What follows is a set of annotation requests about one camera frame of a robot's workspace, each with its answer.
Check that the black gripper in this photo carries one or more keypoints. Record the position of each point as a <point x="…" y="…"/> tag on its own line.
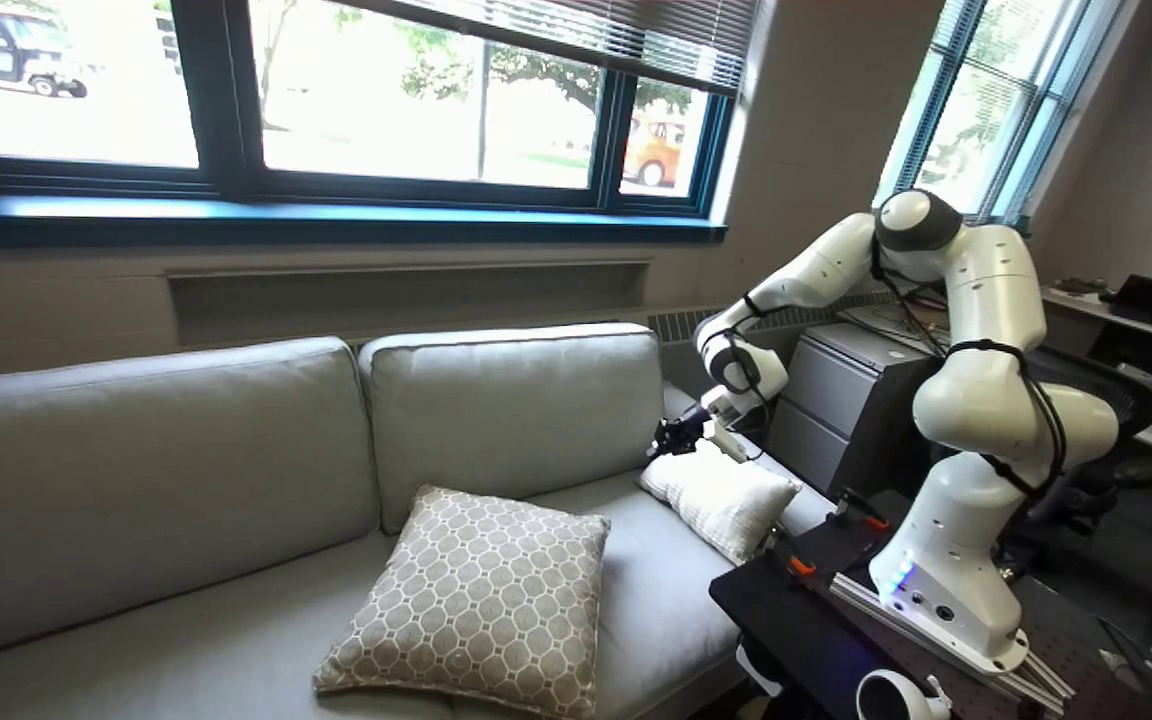
<point x="697" y="425"/>

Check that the beige lattice patterned pillow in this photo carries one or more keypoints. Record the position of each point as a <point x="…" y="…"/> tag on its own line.
<point x="482" y="600"/>

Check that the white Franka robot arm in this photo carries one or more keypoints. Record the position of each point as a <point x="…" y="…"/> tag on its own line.
<point x="962" y="563"/>

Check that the plain white pillow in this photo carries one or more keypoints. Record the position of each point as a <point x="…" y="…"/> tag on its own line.
<point x="723" y="503"/>

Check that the grey fabric couch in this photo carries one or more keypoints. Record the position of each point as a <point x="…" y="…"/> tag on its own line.
<point x="656" y="600"/>

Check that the grey couch back cushion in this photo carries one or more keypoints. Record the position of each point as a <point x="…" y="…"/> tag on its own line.
<point x="136" y="494"/>
<point x="511" y="414"/>

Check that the black orange clamp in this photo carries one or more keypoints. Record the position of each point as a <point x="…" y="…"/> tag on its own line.
<point x="865" y="516"/>
<point x="800" y="569"/>

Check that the grey drawer cabinet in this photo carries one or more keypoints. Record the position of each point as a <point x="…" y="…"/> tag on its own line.
<point x="859" y="386"/>

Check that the black robot table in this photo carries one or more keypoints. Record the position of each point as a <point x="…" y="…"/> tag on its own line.
<point x="791" y="633"/>

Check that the metal robot mounting plate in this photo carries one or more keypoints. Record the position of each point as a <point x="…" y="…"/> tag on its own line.
<point x="860" y="598"/>

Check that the orange vehicle outside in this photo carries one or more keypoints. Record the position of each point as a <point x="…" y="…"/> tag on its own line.
<point x="656" y="155"/>

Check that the white VR controller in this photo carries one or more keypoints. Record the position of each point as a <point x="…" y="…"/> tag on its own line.
<point x="899" y="698"/>

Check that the grey window blinds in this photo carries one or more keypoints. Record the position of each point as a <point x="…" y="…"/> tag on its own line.
<point x="681" y="32"/>

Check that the narrow blue framed window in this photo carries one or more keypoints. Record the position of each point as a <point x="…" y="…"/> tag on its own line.
<point x="959" y="80"/>

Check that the wide blue framed window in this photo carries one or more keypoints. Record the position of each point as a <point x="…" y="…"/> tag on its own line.
<point x="220" y="80"/>

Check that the dark parked car outside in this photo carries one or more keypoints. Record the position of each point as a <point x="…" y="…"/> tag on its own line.
<point x="17" y="52"/>

